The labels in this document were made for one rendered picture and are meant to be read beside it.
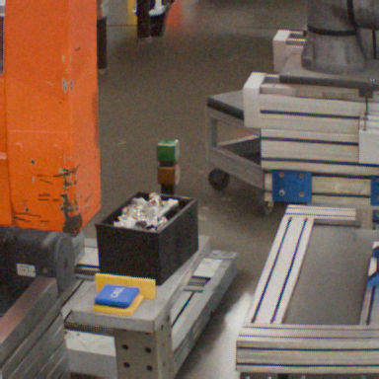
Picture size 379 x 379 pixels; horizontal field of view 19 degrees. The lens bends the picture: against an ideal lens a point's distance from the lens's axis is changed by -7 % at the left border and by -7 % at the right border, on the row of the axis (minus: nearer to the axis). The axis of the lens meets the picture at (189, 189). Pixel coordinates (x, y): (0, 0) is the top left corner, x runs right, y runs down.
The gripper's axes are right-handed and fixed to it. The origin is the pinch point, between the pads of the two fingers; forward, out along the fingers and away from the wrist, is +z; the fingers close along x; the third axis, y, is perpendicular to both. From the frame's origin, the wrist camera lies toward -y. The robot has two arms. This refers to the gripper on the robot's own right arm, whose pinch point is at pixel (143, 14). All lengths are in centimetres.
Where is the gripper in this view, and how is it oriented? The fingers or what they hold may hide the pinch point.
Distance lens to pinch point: 298.5
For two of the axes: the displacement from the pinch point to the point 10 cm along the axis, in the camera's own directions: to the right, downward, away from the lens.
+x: 9.6, 0.7, -2.5
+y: -0.2, -9.4, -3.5
